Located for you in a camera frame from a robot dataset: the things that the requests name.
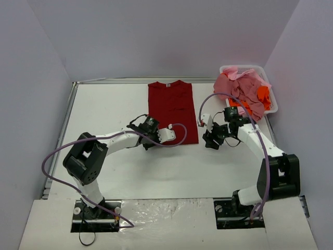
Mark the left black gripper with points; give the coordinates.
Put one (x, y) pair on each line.
(145, 145)

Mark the pink t-shirt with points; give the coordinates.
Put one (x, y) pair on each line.
(245, 90)

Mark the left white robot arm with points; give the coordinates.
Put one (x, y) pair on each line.
(85, 160)

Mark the white plastic basket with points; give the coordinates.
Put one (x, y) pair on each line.
(237, 71)

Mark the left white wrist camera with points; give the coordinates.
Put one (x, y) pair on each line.
(166, 134)

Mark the dark red t-shirt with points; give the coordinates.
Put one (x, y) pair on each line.
(173, 104)

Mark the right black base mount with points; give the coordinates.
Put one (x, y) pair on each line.
(227, 218)

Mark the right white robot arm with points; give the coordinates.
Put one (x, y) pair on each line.
(279, 175)

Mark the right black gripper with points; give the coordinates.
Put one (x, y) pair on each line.
(217, 134)

